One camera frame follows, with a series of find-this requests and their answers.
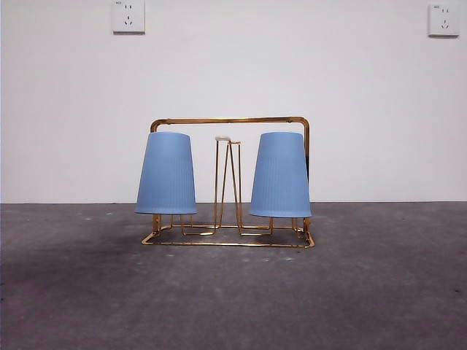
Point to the white wall socket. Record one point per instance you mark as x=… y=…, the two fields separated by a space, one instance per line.
x=443 y=20
x=128 y=16

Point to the blue ribbed plastic cup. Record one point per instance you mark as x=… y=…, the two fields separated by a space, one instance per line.
x=281 y=175
x=166 y=175

